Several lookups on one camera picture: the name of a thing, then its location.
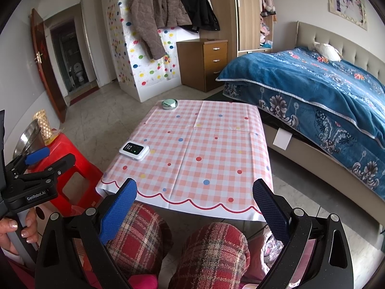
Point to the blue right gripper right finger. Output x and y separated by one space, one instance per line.
274 208

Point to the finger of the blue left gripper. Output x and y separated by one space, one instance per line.
45 170
37 156

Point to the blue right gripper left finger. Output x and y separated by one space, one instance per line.
114 209

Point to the steel bowl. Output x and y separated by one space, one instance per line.
30 141

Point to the gold patterned cup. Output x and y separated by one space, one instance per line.
45 127

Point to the red plastic stool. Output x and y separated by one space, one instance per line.
60 147

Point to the red plaid left leg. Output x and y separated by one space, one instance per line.
142 242

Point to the red plaid leg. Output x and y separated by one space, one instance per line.
215 256
142 242

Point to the dark red wooden door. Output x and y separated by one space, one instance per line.
44 66

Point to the white paper tag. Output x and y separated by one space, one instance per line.
282 139

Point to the red plaid right leg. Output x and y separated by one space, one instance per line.
215 256

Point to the white digital timer device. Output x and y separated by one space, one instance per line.
134 150

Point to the pink checkered tablecloth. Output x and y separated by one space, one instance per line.
204 157

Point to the white toilet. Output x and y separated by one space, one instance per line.
78 71

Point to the blue floral bedspread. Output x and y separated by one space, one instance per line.
336 105

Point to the white polka dot cabinet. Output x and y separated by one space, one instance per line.
138 75

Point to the round green tin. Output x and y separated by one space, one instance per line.
169 104

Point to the wooden drawer nightstand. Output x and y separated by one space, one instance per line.
201 61

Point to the white pillow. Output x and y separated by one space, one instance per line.
326 50

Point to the brown quilted jacket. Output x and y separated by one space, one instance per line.
149 16

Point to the wooden wardrobe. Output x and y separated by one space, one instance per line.
242 25

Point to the black jacket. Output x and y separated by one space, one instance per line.
201 15

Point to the beige upholstered bed frame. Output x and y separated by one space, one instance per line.
318 162

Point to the framed wall picture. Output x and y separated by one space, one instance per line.
352 10

